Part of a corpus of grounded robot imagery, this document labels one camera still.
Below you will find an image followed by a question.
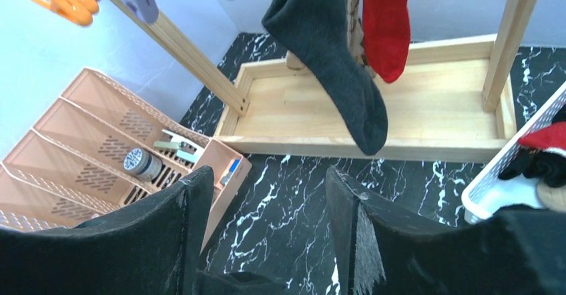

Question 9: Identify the wooden hanger rack frame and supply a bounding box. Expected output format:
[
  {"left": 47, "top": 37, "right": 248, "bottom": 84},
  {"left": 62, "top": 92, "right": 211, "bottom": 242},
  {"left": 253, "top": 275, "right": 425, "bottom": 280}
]
[{"left": 137, "top": 0, "right": 537, "bottom": 162}]

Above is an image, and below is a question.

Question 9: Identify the beige sock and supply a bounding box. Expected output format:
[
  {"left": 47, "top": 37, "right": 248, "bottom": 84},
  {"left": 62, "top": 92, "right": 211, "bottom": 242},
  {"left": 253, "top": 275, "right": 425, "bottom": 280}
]
[{"left": 286, "top": 50, "right": 306, "bottom": 70}]

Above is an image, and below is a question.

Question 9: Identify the red sock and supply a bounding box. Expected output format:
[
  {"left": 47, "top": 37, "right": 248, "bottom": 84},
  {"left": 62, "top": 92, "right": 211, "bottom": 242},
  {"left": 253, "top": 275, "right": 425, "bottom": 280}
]
[{"left": 362, "top": 0, "right": 410, "bottom": 83}]

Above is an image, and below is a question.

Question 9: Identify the round patterned tape tin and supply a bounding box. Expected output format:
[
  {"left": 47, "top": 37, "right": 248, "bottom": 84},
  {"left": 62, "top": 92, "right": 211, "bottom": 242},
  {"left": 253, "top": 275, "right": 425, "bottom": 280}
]
[{"left": 123, "top": 147, "right": 164, "bottom": 182}]

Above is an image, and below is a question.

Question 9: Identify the white perforated laundry basket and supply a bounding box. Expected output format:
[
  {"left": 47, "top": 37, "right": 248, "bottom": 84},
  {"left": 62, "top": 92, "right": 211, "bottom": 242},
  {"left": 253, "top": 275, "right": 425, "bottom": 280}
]
[{"left": 461, "top": 85, "right": 565, "bottom": 224}]

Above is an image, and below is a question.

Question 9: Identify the peach mesh file organizer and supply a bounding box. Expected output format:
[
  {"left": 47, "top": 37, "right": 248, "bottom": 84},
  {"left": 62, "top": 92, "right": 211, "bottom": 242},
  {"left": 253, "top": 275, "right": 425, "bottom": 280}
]
[{"left": 1, "top": 68, "right": 251, "bottom": 240}]

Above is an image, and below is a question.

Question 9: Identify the red garment in basket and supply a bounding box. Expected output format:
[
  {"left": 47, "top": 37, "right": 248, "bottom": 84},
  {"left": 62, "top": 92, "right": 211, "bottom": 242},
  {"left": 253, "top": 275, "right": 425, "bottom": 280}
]
[{"left": 518, "top": 121, "right": 565, "bottom": 157}]

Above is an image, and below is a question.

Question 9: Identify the brown argyle sock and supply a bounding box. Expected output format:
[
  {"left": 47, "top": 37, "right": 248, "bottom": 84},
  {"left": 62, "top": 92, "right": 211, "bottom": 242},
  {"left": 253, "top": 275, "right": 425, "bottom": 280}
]
[{"left": 346, "top": 0, "right": 376, "bottom": 78}]

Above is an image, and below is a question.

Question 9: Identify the black sock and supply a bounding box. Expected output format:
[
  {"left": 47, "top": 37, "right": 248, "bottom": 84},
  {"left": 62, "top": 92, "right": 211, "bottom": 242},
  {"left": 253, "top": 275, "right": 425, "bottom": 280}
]
[{"left": 262, "top": 0, "right": 388, "bottom": 156}]

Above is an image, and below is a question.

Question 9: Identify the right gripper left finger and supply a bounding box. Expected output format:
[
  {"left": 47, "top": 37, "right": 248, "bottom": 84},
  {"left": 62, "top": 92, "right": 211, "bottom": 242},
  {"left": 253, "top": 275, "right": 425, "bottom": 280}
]
[{"left": 1, "top": 166, "right": 214, "bottom": 294}]

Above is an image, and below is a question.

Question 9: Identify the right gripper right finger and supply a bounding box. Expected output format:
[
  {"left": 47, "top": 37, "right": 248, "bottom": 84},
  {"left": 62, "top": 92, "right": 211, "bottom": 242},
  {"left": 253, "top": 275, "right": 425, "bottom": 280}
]
[{"left": 326, "top": 167, "right": 565, "bottom": 294}]

